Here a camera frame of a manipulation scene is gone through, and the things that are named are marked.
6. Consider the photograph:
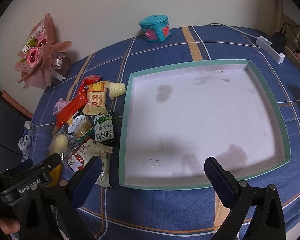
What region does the white power cable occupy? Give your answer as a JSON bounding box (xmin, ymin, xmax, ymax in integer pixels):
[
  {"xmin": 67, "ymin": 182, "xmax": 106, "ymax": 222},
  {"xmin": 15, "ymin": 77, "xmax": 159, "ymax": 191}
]
[{"xmin": 206, "ymin": 22, "xmax": 260, "ymax": 41}]

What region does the person's left hand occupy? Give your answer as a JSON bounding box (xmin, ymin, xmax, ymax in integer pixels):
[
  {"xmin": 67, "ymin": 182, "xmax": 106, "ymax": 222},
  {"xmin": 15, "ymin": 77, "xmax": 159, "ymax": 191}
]
[{"xmin": 0, "ymin": 218, "xmax": 20, "ymax": 235}]

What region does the yellow swiss roll packet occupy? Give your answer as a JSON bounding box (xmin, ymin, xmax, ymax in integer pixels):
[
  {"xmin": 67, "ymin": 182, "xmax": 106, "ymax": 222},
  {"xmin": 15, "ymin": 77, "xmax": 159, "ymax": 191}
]
[{"xmin": 82, "ymin": 81, "xmax": 110, "ymax": 115}]

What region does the cream white snack packet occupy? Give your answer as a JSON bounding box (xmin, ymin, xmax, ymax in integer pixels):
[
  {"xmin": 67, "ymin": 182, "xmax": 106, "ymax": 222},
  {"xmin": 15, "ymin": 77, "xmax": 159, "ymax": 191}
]
[{"xmin": 84, "ymin": 139, "xmax": 113, "ymax": 187}]

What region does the teal-rimmed white tray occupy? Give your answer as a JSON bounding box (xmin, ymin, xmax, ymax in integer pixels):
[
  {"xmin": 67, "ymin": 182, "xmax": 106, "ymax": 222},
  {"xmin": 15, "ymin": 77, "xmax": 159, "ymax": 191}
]
[{"xmin": 119, "ymin": 59, "xmax": 291, "ymax": 190}]

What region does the blue white tissue pack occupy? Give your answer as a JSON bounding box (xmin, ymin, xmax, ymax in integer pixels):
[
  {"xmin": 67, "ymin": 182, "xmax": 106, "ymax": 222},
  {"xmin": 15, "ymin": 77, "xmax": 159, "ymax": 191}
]
[{"xmin": 18, "ymin": 121, "xmax": 34, "ymax": 161}]

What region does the small red snack packet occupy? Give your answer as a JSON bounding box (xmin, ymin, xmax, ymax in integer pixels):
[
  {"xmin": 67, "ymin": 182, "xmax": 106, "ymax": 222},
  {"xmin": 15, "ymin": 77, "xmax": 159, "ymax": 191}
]
[{"xmin": 76, "ymin": 75, "xmax": 102, "ymax": 95}]

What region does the jelly pudding cup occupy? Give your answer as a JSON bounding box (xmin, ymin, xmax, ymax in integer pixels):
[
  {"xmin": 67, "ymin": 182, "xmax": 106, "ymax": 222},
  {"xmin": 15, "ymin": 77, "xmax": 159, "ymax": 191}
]
[{"xmin": 108, "ymin": 82, "xmax": 126, "ymax": 100}]

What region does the teal toy house box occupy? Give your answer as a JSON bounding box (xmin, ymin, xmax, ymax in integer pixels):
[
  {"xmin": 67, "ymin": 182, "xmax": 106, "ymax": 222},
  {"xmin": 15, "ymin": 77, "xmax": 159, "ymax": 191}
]
[{"xmin": 139, "ymin": 15, "xmax": 171, "ymax": 42}]

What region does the clear packet round cake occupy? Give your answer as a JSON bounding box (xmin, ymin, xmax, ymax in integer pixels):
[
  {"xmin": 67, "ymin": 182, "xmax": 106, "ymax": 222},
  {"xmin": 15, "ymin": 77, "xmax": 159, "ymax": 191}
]
[{"xmin": 48, "ymin": 127, "xmax": 76, "ymax": 155}]

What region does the pink paper flower bouquet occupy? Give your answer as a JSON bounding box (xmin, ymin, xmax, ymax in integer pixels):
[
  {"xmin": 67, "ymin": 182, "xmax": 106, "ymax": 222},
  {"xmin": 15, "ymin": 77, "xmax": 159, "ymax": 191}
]
[{"xmin": 15, "ymin": 14, "xmax": 72, "ymax": 89}]

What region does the blue plaid tablecloth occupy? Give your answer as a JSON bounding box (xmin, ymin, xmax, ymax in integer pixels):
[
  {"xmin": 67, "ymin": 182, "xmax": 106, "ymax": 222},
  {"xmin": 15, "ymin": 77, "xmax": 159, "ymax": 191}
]
[{"xmin": 30, "ymin": 26, "xmax": 300, "ymax": 239}]

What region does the clear green-edged cracker packet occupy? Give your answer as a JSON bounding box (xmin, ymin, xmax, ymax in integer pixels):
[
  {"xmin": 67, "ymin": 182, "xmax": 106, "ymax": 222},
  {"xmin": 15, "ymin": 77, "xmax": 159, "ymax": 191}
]
[{"xmin": 73, "ymin": 117, "xmax": 93, "ymax": 138}]

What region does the white power strip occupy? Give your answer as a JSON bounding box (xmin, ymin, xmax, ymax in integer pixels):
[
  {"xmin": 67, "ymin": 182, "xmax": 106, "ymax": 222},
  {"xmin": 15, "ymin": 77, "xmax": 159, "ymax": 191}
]
[{"xmin": 256, "ymin": 36, "xmax": 285, "ymax": 64}]

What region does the long red patterned packet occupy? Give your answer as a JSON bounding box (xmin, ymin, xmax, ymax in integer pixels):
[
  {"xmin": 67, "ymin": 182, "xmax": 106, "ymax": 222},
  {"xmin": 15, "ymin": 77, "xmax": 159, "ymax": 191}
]
[{"xmin": 57, "ymin": 92, "xmax": 87, "ymax": 127}]

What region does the pink snack packet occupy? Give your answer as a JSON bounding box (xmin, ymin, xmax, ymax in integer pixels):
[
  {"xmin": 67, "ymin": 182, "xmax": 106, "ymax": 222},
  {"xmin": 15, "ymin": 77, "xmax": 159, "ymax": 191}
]
[{"xmin": 52, "ymin": 98, "xmax": 69, "ymax": 115}]

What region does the red white milk snack packet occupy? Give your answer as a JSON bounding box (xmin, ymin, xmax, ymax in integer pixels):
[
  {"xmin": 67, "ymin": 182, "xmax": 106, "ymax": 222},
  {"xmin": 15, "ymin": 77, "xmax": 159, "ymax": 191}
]
[{"xmin": 67, "ymin": 142, "xmax": 89, "ymax": 172}]

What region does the black power adapter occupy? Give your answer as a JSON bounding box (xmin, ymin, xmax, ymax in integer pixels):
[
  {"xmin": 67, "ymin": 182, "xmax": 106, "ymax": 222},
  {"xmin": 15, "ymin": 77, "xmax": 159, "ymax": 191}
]
[{"xmin": 271, "ymin": 32, "xmax": 287, "ymax": 54}]

